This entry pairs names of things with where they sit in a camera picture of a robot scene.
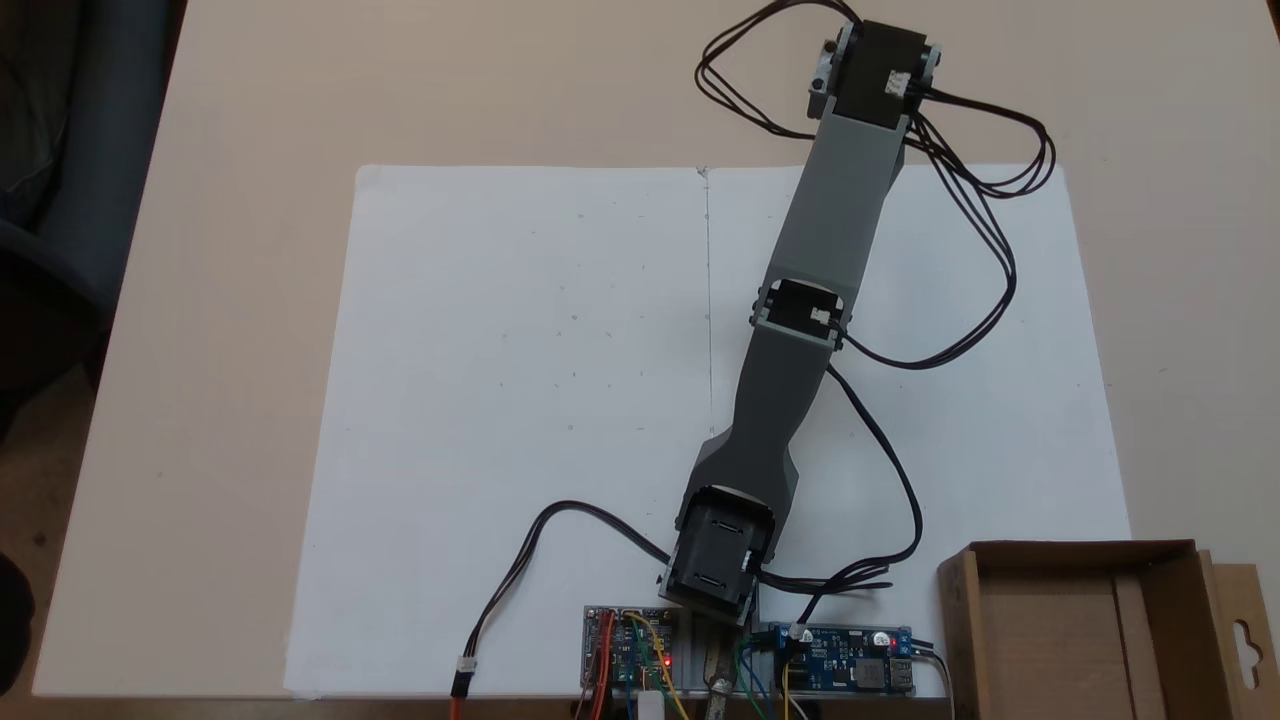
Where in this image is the metal table clamp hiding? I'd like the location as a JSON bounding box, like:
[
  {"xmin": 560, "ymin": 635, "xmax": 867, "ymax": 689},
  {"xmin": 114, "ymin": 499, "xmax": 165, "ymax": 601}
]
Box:
[{"xmin": 703, "ymin": 640, "xmax": 739, "ymax": 720}]

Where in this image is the person's foot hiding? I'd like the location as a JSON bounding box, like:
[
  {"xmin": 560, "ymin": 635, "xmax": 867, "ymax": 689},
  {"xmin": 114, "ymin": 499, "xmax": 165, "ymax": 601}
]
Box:
[{"xmin": 0, "ymin": 548, "xmax": 37, "ymax": 696}]

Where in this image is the grey circuit board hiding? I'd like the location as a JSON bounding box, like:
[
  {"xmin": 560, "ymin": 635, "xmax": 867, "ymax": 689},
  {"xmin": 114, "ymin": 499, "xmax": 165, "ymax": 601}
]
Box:
[{"xmin": 583, "ymin": 605, "xmax": 683, "ymax": 693}]

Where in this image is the black servo cable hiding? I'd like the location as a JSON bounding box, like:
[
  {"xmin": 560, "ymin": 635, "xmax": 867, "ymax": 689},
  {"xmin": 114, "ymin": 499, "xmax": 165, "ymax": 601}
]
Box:
[
  {"xmin": 694, "ymin": 0, "xmax": 863, "ymax": 141},
  {"xmin": 758, "ymin": 364, "xmax": 923, "ymax": 629},
  {"xmin": 840, "ymin": 86, "xmax": 1058, "ymax": 372}
]

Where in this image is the blue circuit board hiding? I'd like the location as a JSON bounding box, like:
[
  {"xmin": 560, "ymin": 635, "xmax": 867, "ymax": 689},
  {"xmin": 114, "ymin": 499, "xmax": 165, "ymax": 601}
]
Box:
[{"xmin": 765, "ymin": 624, "xmax": 917, "ymax": 697}]

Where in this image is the dark office chair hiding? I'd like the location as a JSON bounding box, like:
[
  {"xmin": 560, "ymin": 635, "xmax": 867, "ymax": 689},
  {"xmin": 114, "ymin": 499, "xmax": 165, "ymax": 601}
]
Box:
[{"xmin": 0, "ymin": 0, "xmax": 187, "ymax": 401}]

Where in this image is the brown cardboard box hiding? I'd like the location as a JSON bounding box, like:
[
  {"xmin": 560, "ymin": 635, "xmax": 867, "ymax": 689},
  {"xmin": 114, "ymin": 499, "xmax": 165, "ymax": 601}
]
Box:
[{"xmin": 937, "ymin": 540, "xmax": 1280, "ymax": 720}]

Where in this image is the yellow wire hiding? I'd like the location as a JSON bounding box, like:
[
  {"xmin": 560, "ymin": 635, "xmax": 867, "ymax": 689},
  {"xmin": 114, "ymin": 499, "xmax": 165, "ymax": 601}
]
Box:
[{"xmin": 624, "ymin": 612, "xmax": 693, "ymax": 719}]

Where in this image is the orange red wire bundle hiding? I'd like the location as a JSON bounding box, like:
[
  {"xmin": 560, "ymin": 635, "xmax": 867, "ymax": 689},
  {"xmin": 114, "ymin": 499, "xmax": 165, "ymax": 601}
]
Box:
[{"xmin": 574, "ymin": 612, "xmax": 614, "ymax": 720}]

